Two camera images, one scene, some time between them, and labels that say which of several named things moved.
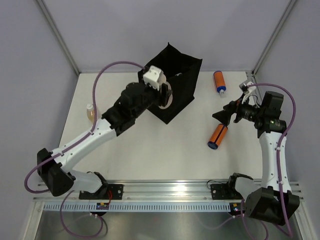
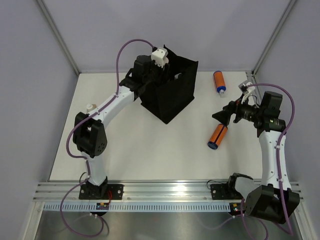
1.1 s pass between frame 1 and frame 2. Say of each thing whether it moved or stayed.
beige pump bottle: moved
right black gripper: stayed
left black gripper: moved
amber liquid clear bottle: stayed
